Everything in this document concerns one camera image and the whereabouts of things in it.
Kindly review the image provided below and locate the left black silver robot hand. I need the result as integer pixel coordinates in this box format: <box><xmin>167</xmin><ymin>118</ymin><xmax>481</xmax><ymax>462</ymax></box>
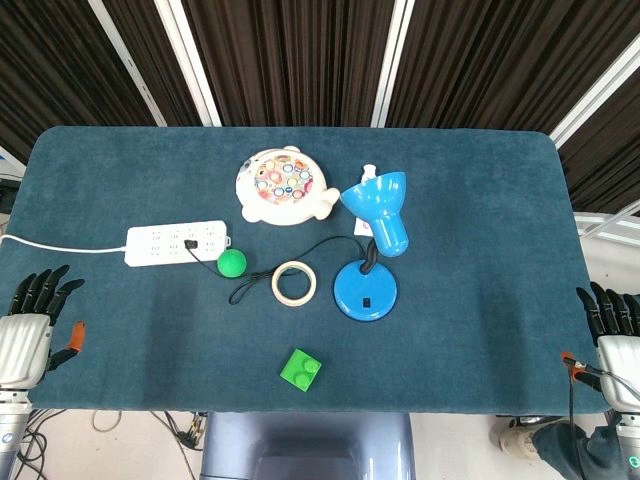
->
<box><xmin>0</xmin><ymin>264</ymin><xmax>86</xmax><ymax>391</ymax></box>

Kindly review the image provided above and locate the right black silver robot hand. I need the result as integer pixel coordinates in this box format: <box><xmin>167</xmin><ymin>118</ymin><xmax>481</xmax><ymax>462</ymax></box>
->
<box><xmin>560</xmin><ymin>281</ymin><xmax>640</xmax><ymax>414</ymax></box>

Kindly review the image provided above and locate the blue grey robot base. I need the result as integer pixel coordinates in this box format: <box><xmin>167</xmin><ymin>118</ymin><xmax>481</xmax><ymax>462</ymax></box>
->
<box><xmin>199</xmin><ymin>410</ymin><xmax>417</xmax><ymax>480</ymax></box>

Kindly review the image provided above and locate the blue desk lamp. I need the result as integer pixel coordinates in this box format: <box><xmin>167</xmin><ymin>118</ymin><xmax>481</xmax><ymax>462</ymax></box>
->
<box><xmin>333</xmin><ymin>170</ymin><xmax>410</xmax><ymax>322</ymax></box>

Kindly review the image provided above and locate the white shoe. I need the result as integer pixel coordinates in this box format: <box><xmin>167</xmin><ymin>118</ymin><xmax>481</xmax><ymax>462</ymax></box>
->
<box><xmin>498</xmin><ymin>417</ymin><xmax>540</xmax><ymax>461</ymax></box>

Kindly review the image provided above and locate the white power strip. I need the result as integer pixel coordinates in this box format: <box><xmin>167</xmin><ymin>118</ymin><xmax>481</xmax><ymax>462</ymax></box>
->
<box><xmin>124</xmin><ymin>220</ymin><xmax>232</xmax><ymax>268</ymax></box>

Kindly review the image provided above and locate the dark teal table cloth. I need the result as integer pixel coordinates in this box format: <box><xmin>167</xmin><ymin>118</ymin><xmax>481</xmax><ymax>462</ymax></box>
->
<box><xmin>0</xmin><ymin>124</ymin><xmax>620</xmax><ymax>416</ymax></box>

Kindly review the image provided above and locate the green ball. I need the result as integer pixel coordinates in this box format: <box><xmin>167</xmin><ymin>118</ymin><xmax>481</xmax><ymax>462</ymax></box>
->
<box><xmin>216</xmin><ymin>249</ymin><xmax>248</xmax><ymax>278</ymax></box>

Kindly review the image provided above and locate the beige masking tape roll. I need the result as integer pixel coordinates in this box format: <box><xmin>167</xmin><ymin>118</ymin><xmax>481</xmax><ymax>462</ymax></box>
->
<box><xmin>271</xmin><ymin>260</ymin><xmax>317</xmax><ymax>306</ymax></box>

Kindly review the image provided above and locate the green building block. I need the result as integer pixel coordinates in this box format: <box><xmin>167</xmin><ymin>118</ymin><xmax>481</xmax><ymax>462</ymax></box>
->
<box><xmin>278</xmin><ymin>348</ymin><xmax>323</xmax><ymax>393</ymax></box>

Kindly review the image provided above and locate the white fishing game toy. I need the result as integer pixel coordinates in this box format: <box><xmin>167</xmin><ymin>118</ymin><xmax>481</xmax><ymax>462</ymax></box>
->
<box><xmin>235</xmin><ymin>145</ymin><xmax>342</xmax><ymax>226</ymax></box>

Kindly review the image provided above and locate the dark pleated curtain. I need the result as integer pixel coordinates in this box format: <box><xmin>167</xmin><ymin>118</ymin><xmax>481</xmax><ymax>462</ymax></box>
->
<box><xmin>0</xmin><ymin>0</ymin><xmax>640</xmax><ymax>216</ymax></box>

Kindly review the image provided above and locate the black thin sensor cable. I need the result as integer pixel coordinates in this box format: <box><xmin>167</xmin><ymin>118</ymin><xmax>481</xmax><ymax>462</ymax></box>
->
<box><xmin>567</xmin><ymin>360</ymin><xmax>591</xmax><ymax>480</ymax></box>

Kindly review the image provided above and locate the black floor cable bundle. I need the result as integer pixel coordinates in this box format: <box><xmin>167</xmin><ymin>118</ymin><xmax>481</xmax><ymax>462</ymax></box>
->
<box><xmin>12</xmin><ymin>408</ymin><xmax>69</xmax><ymax>480</ymax></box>

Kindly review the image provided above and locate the white power strip cable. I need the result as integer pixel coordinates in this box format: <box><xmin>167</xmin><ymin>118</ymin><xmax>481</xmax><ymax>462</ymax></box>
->
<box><xmin>0</xmin><ymin>233</ymin><xmax>129</xmax><ymax>254</ymax></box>

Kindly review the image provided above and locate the beige floor cable loop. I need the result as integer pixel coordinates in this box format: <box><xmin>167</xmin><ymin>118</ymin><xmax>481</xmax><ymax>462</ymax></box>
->
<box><xmin>91</xmin><ymin>410</ymin><xmax>124</xmax><ymax>434</ymax></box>

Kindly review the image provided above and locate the white metal rail rack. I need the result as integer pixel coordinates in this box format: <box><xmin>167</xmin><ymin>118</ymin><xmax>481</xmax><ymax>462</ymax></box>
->
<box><xmin>573</xmin><ymin>199</ymin><xmax>640</xmax><ymax>247</ymax></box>

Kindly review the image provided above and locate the black floor cable with plug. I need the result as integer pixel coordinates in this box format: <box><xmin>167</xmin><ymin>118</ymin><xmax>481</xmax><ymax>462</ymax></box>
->
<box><xmin>149</xmin><ymin>410</ymin><xmax>209</xmax><ymax>480</ymax></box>

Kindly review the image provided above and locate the black power cable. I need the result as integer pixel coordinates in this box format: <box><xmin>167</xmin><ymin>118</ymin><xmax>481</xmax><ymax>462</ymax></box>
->
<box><xmin>183</xmin><ymin>235</ymin><xmax>374</xmax><ymax>306</ymax></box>

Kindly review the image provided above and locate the white aluminium frame bar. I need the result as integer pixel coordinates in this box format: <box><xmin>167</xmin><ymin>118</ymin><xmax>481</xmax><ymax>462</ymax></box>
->
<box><xmin>153</xmin><ymin>0</ymin><xmax>223</xmax><ymax>127</ymax></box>
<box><xmin>87</xmin><ymin>0</ymin><xmax>168</xmax><ymax>127</ymax></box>
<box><xmin>548</xmin><ymin>34</ymin><xmax>640</xmax><ymax>149</ymax></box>
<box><xmin>370</xmin><ymin>0</ymin><xmax>416</xmax><ymax>129</ymax></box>

